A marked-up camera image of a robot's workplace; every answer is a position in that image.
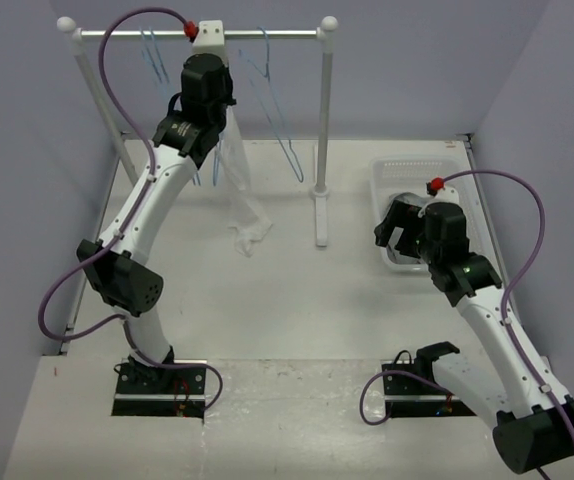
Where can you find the white clothes rack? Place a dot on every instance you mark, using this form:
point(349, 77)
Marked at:
point(324, 33)

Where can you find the white plastic basket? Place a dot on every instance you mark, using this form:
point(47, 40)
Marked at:
point(407, 175)

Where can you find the blue hanger right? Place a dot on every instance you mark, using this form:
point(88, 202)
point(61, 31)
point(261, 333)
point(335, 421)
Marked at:
point(279, 126)

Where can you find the white tank top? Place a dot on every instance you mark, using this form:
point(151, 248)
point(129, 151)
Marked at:
point(247, 216)

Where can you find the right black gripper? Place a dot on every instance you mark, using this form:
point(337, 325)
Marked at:
point(383, 231)

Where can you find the blue hanger with top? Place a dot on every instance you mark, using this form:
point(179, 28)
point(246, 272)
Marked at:
point(216, 164)

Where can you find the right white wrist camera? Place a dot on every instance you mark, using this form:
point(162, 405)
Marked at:
point(438, 191)

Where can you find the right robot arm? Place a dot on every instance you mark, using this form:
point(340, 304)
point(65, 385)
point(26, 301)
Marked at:
point(529, 411)

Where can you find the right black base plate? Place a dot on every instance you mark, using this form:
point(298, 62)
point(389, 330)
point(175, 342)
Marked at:
point(407, 398)

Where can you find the blue hanger far left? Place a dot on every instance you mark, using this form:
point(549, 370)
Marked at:
point(146, 60)

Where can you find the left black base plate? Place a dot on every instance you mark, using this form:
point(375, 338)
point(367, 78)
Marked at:
point(143, 391)

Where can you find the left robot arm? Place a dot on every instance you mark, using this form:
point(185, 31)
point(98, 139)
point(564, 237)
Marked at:
point(116, 264)

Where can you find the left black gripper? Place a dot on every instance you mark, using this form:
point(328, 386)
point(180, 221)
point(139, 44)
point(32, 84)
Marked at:
point(227, 74)

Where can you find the grey clothes in basket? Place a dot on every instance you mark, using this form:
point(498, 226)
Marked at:
point(414, 200)

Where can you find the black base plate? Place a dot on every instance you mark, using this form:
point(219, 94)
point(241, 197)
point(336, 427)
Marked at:
point(407, 398)
point(143, 391)

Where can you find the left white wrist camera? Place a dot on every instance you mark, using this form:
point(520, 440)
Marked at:
point(209, 35)

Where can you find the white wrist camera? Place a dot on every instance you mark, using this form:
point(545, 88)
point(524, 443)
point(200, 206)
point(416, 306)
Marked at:
point(209, 35)
point(438, 191)

